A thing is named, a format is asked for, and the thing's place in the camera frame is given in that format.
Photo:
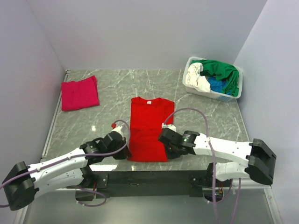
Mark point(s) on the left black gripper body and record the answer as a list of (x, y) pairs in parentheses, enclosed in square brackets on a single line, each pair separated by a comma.
[(121, 155)]

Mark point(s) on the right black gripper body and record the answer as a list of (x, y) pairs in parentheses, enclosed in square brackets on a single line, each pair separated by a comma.
[(172, 152)]

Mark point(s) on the red t-shirt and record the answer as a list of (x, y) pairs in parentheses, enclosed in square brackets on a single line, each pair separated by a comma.
[(146, 119)]

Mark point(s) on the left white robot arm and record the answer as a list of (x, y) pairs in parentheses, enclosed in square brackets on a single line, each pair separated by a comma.
[(24, 182)]

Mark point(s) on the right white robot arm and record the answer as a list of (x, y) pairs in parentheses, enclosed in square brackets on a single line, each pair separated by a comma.
[(253, 160)]

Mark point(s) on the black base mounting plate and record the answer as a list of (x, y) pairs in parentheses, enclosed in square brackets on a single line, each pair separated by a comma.
[(149, 183)]

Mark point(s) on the folded magenta t-shirt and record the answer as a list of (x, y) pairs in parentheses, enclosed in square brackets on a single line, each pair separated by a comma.
[(79, 95)]

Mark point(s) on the white t-shirt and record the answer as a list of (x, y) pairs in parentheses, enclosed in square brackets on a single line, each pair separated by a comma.
[(194, 78)]

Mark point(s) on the blue t-shirt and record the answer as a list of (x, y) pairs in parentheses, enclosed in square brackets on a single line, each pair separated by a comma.
[(218, 86)]

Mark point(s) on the white plastic laundry basket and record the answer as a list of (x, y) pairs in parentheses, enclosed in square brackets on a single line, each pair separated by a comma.
[(211, 94)]

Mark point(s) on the green t-shirt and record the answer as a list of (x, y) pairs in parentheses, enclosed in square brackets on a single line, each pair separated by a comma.
[(221, 71)]

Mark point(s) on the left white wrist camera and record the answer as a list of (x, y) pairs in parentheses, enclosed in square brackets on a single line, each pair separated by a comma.
[(117, 128)]

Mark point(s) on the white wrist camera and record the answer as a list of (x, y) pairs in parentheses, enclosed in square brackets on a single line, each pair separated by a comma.
[(170, 126), (117, 128)]

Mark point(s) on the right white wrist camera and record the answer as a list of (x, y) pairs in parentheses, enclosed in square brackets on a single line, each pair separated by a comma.
[(170, 126)]

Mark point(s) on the aluminium frame rail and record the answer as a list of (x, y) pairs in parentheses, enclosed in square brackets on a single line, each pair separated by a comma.
[(245, 184)]

